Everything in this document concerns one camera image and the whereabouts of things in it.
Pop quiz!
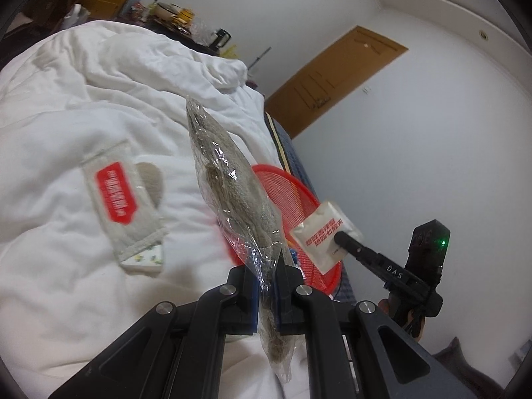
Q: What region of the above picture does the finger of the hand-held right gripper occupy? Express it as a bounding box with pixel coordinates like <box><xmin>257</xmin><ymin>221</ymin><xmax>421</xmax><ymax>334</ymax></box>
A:
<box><xmin>334</xmin><ymin>231</ymin><xmax>382</xmax><ymax>270</ymax></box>

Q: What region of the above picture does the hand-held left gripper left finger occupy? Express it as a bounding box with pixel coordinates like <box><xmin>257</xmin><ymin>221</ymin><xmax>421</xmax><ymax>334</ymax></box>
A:
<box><xmin>48</xmin><ymin>264</ymin><xmax>257</xmax><ymax>399</ymax></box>

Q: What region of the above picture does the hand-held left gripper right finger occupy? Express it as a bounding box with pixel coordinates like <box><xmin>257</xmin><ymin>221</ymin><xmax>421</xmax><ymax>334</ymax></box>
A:
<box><xmin>272</xmin><ymin>253</ymin><xmax>476</xmax><ymax>399</ymax></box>

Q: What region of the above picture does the small white packet red print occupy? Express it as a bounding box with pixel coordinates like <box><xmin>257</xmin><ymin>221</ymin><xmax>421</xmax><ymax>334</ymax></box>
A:
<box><xmin>289</xmin><ymin>200</ymin><xmax>365</xmax><ymax>276</ymax></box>

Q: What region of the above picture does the red plastic basket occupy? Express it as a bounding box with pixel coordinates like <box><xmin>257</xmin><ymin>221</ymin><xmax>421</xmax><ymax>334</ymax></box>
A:
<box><xmin>216</xmin><ymin>164</ymin><xmax>345</xmax><ymax>292</ymax></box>

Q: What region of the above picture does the clear bag with grey cloth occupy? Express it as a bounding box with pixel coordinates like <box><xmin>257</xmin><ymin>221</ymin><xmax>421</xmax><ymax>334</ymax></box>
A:
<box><xmin>185</xmin><ymin>95</ymin><xmax>298</xmax><ymax>383</ymax></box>

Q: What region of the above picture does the white towel packet red label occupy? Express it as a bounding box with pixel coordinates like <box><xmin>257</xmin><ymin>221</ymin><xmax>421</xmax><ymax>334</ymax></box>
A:
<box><xmin>79</xmin><ymin>139</ymin><xmax>169</xmax><ymax>264</ymax></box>

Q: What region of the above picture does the person's right hand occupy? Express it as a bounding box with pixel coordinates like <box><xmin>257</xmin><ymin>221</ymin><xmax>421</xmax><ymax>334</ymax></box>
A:
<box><xmin>377</xmin><ymin>298</ymin><xmax>428</xmax><ymax>342</ymax></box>

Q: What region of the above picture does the floral tissue packet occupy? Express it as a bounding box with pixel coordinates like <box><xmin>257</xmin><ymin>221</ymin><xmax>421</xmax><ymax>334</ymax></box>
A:
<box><xmin>118</xmin><ymin>241</ymin><xmax>166</xmax><ymax>277</ymax></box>

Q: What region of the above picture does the grey sock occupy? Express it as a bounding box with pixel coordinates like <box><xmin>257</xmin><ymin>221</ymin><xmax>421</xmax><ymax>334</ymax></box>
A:
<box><xmin>135</xmin><ymin>161</ymin><xmax>165</xmax><ymax>209</ymax></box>

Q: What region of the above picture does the wooden door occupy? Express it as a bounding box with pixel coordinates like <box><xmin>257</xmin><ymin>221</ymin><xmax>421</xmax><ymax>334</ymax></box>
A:
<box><xmin>265</xmin><ymin>26</ymin><xmax>410</xmax><ymax>139</ymax></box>

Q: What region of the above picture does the thin dark rod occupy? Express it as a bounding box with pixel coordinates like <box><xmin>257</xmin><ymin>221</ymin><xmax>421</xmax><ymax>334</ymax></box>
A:
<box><xmin>249</xmin><ymin>48</ymin><xmax>272</xmax><ymax>69</ymax></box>

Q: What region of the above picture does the black kettle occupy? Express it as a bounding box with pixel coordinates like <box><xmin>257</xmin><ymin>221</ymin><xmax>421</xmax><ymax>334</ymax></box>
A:
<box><xmin>210</xmin><ymin>28</ymin><xmax>232</xmax><ymax>50</ymax></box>

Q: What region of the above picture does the white duvet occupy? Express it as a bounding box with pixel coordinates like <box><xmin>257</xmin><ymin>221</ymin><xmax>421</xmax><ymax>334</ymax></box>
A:
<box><xmin>0</xmin><ymin>20</ymin><xmax>317</xmax><ymax>399</ymax></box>

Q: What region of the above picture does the cluttered side table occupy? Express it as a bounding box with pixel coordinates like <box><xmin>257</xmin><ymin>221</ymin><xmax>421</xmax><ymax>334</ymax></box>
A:
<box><xmin>129</xmin><ymin>0</ymin><xmax>212</xmax><ymax>45</ymax></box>

